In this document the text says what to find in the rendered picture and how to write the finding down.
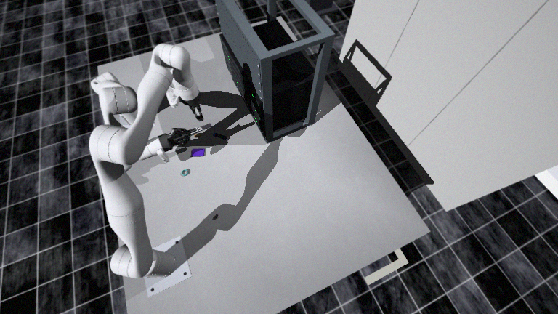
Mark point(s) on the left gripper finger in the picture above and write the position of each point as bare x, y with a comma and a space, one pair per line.
185, 140
183, 132

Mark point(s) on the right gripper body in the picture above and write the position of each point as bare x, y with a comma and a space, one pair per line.
193, 102

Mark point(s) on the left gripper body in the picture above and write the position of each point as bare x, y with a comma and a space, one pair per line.
167, 141

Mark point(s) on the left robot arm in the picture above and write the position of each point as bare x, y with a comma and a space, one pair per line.
123, 100

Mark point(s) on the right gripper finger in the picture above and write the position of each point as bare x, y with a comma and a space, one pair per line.
197, 112

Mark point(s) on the purple flat block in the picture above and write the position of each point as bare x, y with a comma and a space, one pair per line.
198, 152

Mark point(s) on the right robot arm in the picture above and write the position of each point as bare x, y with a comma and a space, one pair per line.
123, 146

